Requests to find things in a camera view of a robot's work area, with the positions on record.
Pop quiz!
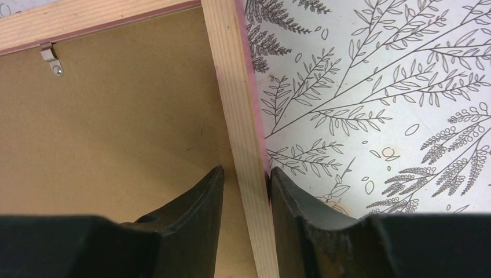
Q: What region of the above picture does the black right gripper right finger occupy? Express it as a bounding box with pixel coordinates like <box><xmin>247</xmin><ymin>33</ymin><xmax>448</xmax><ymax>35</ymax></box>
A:
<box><xmin>269</xmin><ymin>167</ymin><xmax>490</xmax><ymax>277</ymax></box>

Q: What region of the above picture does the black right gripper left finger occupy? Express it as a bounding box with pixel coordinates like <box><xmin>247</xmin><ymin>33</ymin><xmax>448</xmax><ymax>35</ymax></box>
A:
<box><xmin>1</xmin><ymin>166</ymin><xmax>225</xmax><ymax>277</ymax></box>

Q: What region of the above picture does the light wooden picture frame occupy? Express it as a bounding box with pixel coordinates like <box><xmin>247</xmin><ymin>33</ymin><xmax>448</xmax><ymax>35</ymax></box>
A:
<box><xmin>1</xmin><ymin>1</ymin><xmax>278</xmax><ymax>277</ymax></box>

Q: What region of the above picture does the brown cardboard backing board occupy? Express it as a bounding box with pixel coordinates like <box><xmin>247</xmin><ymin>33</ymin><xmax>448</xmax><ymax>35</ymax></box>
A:
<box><xmin>1</xmin><ymin>8</ymin><xmax>257</xmax><ymax>277</ymax></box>

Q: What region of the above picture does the floral patterned table mat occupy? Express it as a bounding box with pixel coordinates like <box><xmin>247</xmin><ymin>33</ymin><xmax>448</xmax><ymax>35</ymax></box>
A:
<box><xmin>0</xmin><ymin>0</ymin><xmax>491</xmax><ymax>220</ymax></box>

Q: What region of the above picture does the metal frame retaining clip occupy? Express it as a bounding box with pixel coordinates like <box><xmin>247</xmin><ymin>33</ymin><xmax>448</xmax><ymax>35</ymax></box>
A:
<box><xmin>41</xmin><ymin>42</ymin><xmax>64</xmax><ymax>77</ymax></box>

